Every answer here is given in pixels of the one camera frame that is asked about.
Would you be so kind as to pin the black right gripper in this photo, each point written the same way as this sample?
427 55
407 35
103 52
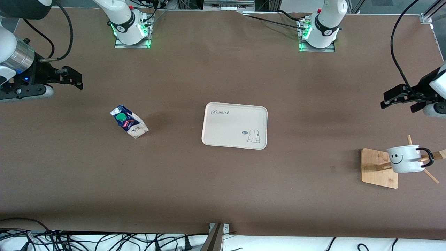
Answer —
39 75

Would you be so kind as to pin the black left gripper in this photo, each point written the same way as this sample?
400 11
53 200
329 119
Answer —
423 84

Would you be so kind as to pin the white smiley mug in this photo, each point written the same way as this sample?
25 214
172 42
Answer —
406 162

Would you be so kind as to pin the blue white milk carton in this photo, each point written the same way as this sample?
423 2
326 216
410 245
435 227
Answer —
130 125

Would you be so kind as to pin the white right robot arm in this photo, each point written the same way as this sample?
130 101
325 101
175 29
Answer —
7 45

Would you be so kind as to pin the wooden cup rack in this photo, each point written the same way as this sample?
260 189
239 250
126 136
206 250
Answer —
376 172

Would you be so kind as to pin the cream rabbit print tray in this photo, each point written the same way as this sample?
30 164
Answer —
230 132

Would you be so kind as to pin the white power strip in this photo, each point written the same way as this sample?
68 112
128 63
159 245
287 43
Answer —
226 6

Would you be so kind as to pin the black power plug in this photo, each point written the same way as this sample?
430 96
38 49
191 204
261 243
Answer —
188 244

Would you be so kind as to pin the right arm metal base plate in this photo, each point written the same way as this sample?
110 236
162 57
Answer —
122 46

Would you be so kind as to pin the aluminium frame profile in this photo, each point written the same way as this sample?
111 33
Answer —
430 12

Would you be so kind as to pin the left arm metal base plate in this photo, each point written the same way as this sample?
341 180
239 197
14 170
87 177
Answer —
313 50

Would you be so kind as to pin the metal camera stand post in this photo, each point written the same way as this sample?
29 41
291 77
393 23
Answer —
213 240

